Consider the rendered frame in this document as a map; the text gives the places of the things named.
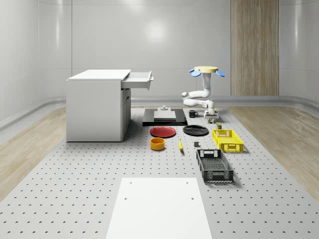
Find black plate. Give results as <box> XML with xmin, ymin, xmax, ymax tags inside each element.
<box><xmin>182</xmin><ymin>124</ymin><xmax>209</xmax><ymax>136</ymax></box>

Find yellow basket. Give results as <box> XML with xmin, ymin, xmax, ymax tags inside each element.
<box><xmin>212</xmin><ymin>129</ymin><xmax>244</xmax><ymax>153</ymax></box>

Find drone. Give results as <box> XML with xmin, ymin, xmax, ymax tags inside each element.
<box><xmin>188</xmin><ymin>66</ymin><xmax>226</xmax><ymax>78</ymax></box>

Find red plate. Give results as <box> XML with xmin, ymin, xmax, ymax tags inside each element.
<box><xmin>150</xmin><ymin>126</ymin><xmax>177</xmax><ymax>138</ymax></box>

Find yellow bowl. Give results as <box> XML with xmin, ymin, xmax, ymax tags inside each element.
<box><xmin>150</xmin><ymin>137</ymin><xmax>166</xmax><ymax>151</ymax></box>

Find dark grey basket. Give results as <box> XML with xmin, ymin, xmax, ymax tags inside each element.
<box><xmin>195</xmin><ymin>148</ymin><xmax>235</xmax><ymax>184</ymax></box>

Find white drawer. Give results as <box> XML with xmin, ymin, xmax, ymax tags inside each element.
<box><xmin>120</xmin><ymin>71</ymin><xmax>155</xmax><ymax>91</ymax></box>

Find white board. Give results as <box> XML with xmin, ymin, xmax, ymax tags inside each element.
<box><xmin>106</xmin><ymin>177</ymin><xmax>213</xmax><ymax>239</ymax></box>

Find white cabinet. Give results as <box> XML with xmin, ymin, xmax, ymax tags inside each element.
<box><xmin>66</xmin><ymin>69</ymin><xmax>132</xmax><ymax>143</ymax></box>

